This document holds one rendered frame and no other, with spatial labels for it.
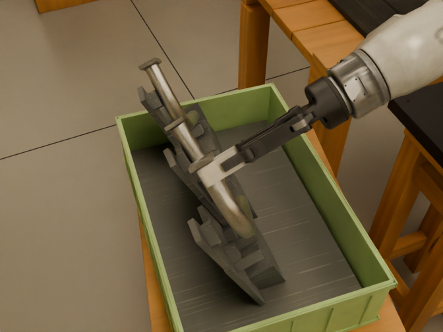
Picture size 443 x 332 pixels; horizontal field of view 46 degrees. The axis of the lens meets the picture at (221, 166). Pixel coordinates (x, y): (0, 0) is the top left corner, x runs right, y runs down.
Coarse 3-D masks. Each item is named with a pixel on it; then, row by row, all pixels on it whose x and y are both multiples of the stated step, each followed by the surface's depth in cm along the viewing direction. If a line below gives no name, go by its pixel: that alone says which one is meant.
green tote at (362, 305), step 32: (224, 96) 132; (256, 96) 136; (128, 128) 130; (160, 128) 133; (224, 128) 141; (128, 160) 117; (320, 160) 117; (320, 192) 119; (352, 224) 107; (160, 256) 101; (352, 256) 111; (160, 288) 112; (384, 288) 96; (288, 320) 93; (320, 320) 99; (352, 320) 104
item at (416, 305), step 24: (408, 144) 144; (408, 168) 148; (432, 168) 144; (384, 192) 163; (408, 192) 155; (432, 192) 143; (384, 216) 167; (432, 216) 183; (384, 240) 173; (408, 240) 189; (432, 240) 189; (408, 264) 207; (432, 264) 149; (408, 288) 176; (432, 288) 153; (408, 312) 170; (432, 312) 168
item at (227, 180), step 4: (228, 176) 115; (200, 180) 105; (228, 180) 105; (200, 184) 105; (228, 184) 105; (232, 184) 105; (204, 188) 105; (232, 188) 105; (208, 196) 105; (212, 200) 105
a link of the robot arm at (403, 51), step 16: (400, 16) 77; (416, 16) 73; (432, 16) 72; (384, 32) 74; (400, 32) 72; (416, 32) 71; (432, 32) 71; (368, 48) 74; (384, 48) 72; (400, 48) 72; (416, 48) 71; (432, 48) 71; (384, 64) 72; (400, 64) 72; (416, 64) 72; (432, 64) 72; (384, 80) 73; (400, 80) 73; (416, 80) 73; (432, 80) 75
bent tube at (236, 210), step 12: (204, 156) 80; (192, 168) 76; (216, 192) 78; (228, 192) 79; (216, 204) 79; (228, 204) 78; (240, 204) 97; (228, 216) 79; (240, 216) 80; (240, 228) 81; (252, 228) 83
